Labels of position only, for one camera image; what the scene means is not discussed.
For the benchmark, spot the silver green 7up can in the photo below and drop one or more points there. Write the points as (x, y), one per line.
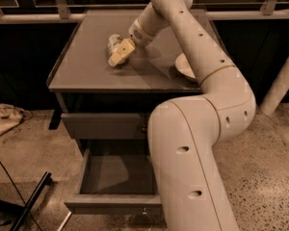
(114, 41)

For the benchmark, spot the black stand leg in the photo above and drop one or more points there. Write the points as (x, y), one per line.
(21, 212)

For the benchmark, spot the beige cloth bag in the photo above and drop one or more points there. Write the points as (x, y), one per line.
(11, 116)

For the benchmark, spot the metal window railing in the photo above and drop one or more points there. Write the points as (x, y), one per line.
(70, 7)

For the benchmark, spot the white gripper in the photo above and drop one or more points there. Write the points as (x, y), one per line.
(138, 36)

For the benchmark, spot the white slanted post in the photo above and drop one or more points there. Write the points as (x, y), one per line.
(277, 91)

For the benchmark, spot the white paper bowl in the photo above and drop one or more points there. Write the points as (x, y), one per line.
(184, 68)

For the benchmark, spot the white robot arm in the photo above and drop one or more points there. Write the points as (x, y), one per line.
(182, 131)

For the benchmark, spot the grey wooden drawer cabinet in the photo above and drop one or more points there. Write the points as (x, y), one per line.
(84, 83)

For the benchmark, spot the closed grey top drawer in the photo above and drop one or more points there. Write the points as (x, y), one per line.
(105, 126)

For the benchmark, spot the open grey middle drawer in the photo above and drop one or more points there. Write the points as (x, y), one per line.
(122, 184)

